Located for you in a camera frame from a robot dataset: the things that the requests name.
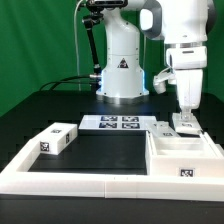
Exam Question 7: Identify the white cable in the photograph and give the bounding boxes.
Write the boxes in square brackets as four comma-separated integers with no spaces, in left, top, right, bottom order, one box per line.
[73,0,83,92]

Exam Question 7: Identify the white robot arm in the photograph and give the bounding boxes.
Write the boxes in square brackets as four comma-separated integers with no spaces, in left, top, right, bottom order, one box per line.
[83,0,216,121]

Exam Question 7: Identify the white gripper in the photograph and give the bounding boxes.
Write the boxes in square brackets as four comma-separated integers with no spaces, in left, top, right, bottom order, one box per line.
[166,46,207,121]

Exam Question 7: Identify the white cabinet box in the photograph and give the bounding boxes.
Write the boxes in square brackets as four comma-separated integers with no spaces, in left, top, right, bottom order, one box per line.
[145,133,224,178]

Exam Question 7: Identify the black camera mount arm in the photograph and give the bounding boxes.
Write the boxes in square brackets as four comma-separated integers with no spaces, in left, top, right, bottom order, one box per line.
[82,0,102,74]

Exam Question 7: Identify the white U-shaped frame border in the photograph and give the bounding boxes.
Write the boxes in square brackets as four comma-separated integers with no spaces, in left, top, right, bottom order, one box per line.
[0,140,224,202]

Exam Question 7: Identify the white flat panel with tags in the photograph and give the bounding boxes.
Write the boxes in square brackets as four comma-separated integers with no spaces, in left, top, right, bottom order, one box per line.
[79,115,157,130]

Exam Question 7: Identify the white block with tags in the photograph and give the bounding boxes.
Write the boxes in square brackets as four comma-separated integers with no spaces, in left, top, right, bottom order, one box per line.
[38,122,78,155]

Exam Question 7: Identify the white door piece with knob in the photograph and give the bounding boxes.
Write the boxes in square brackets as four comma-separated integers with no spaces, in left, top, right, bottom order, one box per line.
[146,121,178,138]

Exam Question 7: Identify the black cable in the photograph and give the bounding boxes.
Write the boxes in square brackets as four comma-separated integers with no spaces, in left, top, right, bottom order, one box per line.
[39,74,101,92]

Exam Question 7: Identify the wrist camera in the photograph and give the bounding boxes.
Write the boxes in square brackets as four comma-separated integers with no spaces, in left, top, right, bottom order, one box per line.
[153,67,176,94]

